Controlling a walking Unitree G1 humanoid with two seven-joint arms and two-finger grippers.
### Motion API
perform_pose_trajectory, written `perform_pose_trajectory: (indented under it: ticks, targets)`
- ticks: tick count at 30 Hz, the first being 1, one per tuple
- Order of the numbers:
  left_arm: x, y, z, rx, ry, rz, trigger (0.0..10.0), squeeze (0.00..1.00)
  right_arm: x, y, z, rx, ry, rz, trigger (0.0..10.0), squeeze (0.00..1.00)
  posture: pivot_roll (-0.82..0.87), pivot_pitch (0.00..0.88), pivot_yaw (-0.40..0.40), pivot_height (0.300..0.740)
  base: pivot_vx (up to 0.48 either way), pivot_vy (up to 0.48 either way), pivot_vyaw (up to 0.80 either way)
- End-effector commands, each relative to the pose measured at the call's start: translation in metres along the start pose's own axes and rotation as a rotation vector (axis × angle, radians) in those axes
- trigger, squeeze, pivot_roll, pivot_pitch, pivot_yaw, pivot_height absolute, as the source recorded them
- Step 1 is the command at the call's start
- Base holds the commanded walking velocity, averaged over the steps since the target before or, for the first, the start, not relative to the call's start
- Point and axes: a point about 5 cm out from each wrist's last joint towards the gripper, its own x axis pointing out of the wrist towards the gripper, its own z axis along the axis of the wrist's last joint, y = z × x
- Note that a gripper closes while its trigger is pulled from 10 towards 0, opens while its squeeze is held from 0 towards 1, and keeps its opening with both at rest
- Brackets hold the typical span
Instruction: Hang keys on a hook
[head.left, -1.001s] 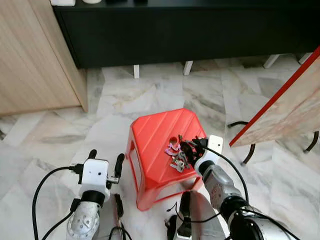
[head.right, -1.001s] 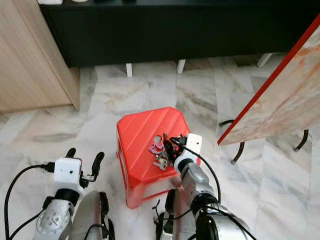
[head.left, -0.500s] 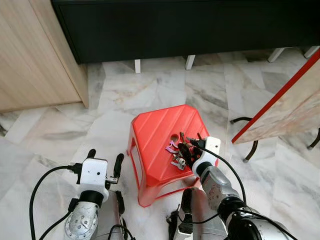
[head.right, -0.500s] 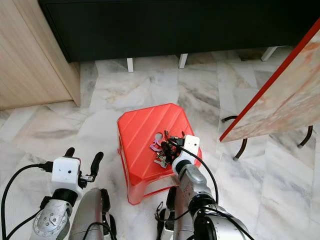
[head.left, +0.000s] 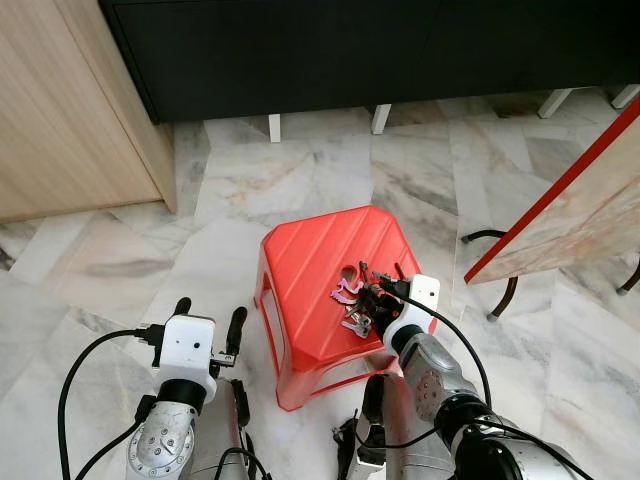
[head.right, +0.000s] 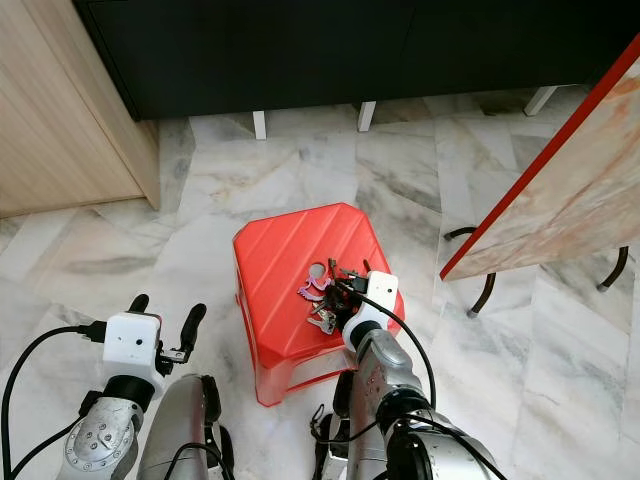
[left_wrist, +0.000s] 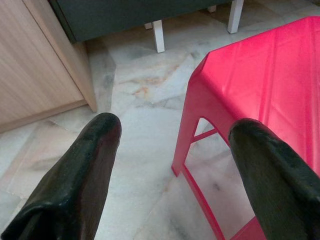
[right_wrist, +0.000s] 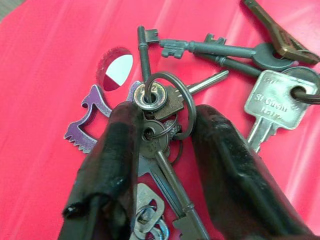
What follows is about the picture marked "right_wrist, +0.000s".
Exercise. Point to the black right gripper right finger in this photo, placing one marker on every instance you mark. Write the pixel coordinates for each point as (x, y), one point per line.
(232, 180)

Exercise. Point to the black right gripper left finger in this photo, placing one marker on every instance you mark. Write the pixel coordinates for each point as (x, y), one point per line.
(105, 170)

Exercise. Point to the small silver key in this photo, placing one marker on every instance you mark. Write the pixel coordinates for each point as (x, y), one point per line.
(146, 197)

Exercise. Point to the purple horse-shaped key charm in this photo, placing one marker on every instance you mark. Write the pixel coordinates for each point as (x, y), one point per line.
(86, 122)

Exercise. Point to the dark skeleton key round bow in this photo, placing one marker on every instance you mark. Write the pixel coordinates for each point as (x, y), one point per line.
(172, 185)

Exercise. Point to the brass head key silver shaft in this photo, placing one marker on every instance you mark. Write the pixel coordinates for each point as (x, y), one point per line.
(172, 101)

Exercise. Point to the dark skeleton key stamped bow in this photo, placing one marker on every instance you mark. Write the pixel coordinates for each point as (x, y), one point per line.
(143, 57)

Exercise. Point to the silver square-head key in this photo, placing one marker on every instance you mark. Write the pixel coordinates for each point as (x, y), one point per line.
(272, 100)

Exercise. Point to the grey skeleton key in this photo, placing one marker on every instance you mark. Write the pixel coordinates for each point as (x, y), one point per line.
(220, 48)
(240, 65)

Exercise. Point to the long brass key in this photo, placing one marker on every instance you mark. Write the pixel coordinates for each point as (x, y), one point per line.
(280, 37)

